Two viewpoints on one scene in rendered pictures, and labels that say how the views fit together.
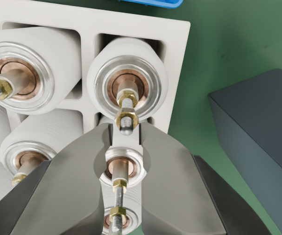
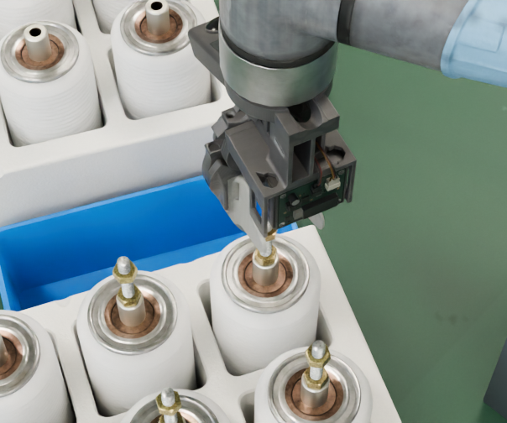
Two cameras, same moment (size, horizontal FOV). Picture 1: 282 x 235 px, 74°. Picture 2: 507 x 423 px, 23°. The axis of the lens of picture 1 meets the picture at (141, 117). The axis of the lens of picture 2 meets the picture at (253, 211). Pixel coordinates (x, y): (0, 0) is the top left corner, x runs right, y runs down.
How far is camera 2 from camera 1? 0.92 m
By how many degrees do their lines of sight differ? 58
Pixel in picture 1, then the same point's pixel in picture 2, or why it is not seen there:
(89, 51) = (197, 308)
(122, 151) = (299, 359)
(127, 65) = (251, 248)
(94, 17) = (190, 268)
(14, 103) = (132, 345)
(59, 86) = (181, 305)
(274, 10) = (481, 218)
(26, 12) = not seen: hidden behind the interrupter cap
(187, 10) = not seen: hidden behind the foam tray
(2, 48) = (112, 286)
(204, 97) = (482, 412)
